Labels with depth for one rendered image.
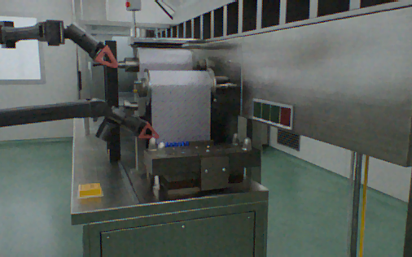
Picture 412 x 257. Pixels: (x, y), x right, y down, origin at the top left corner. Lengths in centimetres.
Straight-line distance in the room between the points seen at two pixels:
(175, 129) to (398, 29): 88
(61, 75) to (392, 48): 640
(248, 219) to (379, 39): 76
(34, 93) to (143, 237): 588
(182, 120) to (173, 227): 42
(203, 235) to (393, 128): 74
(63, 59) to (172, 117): 560
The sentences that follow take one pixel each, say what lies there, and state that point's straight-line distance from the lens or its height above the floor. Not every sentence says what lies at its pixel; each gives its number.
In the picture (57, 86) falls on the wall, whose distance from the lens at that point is 693.
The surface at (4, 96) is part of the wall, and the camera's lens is 703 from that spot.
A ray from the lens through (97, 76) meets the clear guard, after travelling 239.
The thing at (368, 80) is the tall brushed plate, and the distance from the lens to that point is 86.
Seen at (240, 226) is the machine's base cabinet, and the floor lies 78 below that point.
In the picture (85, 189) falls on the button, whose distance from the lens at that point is 129.
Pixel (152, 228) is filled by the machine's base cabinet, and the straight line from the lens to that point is 123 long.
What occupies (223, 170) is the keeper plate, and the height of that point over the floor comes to 98.
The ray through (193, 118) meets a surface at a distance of 143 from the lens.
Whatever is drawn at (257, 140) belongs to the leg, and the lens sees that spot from 171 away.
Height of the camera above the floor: 133
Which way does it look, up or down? 10 degrees down
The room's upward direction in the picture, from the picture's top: straight up
